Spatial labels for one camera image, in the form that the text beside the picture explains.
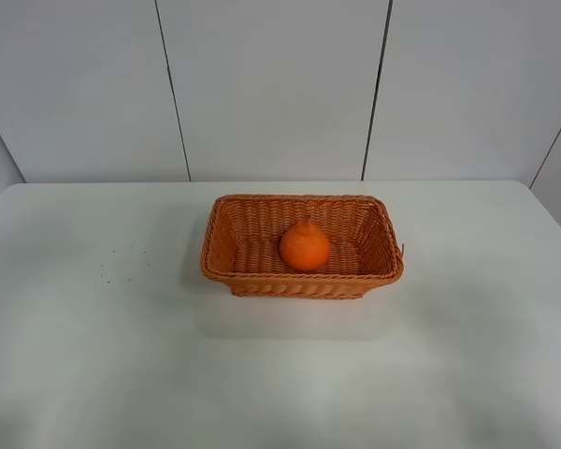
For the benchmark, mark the orange fruit with stem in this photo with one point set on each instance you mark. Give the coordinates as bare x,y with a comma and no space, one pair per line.
304,246

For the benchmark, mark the orange woven wicker basket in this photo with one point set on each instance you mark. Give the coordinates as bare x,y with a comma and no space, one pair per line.
242,246

